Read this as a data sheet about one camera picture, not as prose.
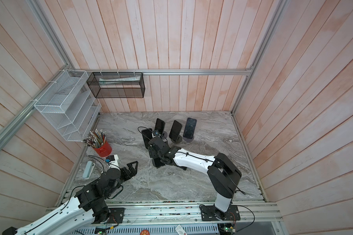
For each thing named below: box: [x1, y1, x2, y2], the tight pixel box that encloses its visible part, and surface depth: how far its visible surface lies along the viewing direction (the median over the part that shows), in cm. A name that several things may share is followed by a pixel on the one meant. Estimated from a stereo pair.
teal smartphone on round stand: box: [168, 119, 183, 142], surface depth 97 cm
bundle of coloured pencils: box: [82, 128, 107, 149], surface depth 88 cm
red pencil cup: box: [93, 140, 113, 158], surface depth 91 cm
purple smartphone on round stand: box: [182, 117, 198, 140], surface depth 100 cm
